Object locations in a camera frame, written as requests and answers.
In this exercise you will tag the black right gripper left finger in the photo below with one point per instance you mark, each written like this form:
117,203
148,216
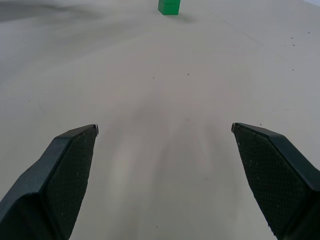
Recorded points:
55,182

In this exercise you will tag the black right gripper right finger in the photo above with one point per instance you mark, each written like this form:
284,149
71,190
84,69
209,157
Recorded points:
277,180

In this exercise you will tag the green cube block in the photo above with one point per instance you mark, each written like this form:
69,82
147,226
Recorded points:
169,7

